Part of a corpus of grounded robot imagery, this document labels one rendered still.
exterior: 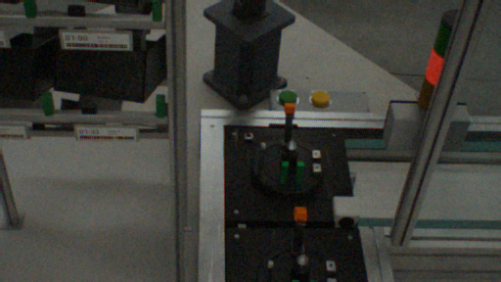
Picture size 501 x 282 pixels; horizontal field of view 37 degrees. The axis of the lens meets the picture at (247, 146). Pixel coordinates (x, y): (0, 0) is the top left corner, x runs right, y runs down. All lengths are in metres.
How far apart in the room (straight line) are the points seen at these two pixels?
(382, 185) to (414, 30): 2.06
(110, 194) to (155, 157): 0.13
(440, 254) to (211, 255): 0.41
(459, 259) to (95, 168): 0.74
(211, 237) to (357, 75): 0.67
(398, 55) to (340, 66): 1.51
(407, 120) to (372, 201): 0.34
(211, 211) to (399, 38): 2.20
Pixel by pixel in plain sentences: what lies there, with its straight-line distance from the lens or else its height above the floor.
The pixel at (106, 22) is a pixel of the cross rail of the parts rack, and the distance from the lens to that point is 0.93.
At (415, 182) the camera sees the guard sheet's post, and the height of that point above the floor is 1.13.
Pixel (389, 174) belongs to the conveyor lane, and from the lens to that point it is 1.54.
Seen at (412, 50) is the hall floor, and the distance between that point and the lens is 3.40.
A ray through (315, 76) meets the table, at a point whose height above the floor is 0.86.
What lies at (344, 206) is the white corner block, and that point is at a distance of 1.36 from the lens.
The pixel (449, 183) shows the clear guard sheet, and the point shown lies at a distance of 1.28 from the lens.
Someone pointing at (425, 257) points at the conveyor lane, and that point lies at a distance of 1.40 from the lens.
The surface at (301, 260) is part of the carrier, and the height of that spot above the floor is 1.05.
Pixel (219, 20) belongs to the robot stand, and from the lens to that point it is 1.63.
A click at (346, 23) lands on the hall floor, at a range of 3.49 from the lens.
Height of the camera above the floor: 2.02
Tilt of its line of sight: 45 degrees down
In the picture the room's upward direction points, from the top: 4 degrees clockwise
